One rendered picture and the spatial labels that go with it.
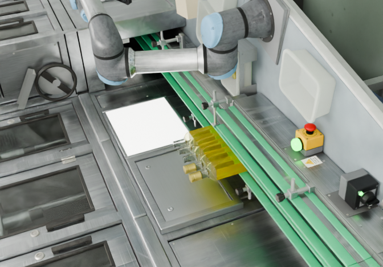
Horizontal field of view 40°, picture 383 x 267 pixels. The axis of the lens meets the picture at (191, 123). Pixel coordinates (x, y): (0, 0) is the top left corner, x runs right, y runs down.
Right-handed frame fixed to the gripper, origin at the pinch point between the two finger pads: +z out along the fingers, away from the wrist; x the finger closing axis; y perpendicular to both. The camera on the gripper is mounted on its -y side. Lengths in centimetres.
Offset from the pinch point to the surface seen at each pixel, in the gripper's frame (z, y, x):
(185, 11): 16.6, -0.1, 22.2
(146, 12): 2.5, 21.8, 32.2
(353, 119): 28, -118, -12
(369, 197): 21, -138, -2
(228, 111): 7, -71, 20
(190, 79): 6.4, -28.3, 39.7
